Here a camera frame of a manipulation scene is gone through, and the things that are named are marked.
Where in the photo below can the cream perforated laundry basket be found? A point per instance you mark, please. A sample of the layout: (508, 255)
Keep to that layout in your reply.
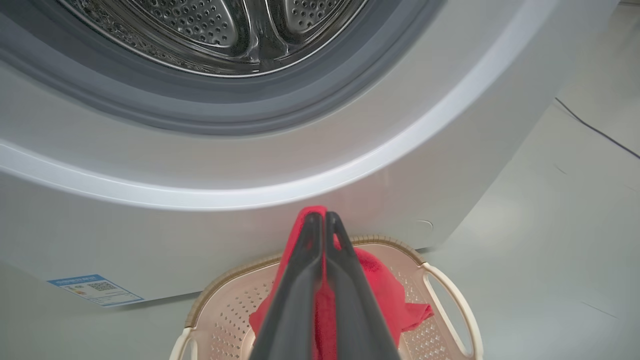
(440, 320)

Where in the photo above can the red garment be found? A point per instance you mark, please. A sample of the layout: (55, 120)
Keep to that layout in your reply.
(385, 295)

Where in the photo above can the white front-load washing machine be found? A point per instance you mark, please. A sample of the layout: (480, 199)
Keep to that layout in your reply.
(250, 160)

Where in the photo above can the blue white sticker label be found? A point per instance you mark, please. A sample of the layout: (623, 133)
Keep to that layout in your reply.
(95, 289)

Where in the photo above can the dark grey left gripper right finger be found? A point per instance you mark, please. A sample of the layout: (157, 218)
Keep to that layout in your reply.
(357, 315)

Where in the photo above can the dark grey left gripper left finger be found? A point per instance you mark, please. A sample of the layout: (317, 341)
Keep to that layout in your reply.
(290, 310)

